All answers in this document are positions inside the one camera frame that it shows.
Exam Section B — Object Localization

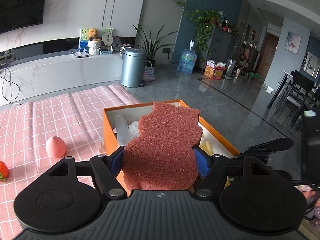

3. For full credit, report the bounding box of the white round hand fan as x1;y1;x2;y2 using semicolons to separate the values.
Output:
101;32;114;51

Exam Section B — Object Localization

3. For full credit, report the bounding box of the brown teddy bear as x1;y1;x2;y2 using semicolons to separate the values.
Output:
87;28;101;41

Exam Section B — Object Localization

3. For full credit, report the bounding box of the black wall television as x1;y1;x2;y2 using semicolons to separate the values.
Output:
0;0;46;33

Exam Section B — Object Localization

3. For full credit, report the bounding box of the grey metal trash bin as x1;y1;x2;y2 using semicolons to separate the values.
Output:
120;48;146;88

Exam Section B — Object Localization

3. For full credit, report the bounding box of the hanging ivy plant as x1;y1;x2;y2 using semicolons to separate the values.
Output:
156;0;241;63

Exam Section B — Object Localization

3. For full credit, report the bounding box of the pink checked tablecloth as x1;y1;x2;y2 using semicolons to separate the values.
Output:
1;84;139;239

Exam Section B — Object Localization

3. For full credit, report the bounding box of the reddish brown sponge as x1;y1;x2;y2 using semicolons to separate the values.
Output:
122;101;202;191

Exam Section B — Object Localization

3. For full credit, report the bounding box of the black dining chair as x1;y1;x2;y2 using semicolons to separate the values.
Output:
267;70;319;127

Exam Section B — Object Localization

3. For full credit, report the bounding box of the orange snack carton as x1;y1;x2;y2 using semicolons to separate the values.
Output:
204;60;226;80

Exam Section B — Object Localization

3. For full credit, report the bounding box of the yellow cloth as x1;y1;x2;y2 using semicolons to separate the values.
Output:
199;140;214;155

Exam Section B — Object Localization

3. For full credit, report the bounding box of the blue water jug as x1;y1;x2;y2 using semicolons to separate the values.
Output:
177;40;197;74

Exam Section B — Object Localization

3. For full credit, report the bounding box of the woven basket bag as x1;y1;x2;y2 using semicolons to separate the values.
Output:
143;60;155;82

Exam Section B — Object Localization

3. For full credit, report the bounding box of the white marble TV cabinet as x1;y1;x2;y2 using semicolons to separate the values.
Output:
1;53;123;106

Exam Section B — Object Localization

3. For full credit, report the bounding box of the tall leafy floor plant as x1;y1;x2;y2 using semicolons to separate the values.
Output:
133;23;177;66

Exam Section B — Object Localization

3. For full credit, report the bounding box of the knitted red strawberry toy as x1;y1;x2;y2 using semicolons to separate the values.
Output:
0;161;9;181

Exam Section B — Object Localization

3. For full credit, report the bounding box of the pink peach toy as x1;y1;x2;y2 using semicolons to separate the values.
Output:
46;137;67;158

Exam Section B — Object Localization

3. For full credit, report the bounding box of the white tissue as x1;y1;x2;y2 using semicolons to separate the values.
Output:
128;121;139;139

